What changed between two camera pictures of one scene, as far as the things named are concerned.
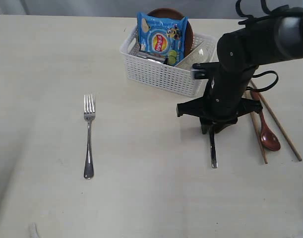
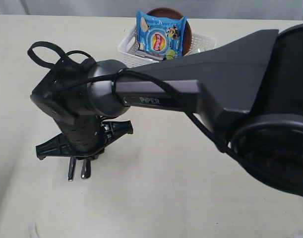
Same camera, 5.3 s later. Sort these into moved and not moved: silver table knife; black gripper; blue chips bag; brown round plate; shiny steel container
Moved: silver table knife; black gripper
Not moved: blue chips bag; brown round plate; shiny steel container
